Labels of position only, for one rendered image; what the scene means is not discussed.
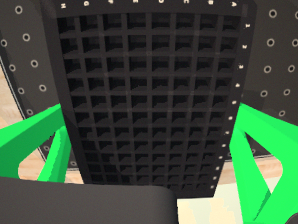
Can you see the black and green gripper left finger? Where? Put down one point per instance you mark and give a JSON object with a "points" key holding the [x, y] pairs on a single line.
{"points": [[19, 140]]}

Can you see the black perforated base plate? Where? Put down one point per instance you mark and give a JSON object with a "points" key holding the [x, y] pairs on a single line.
{"points": [[271, 84]]}

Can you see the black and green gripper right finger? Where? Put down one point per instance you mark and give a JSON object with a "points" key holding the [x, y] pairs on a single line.
{"points": [[281, 140]]}

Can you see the black well plate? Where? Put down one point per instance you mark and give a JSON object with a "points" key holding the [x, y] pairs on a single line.
{"points": [[154, 87]]}

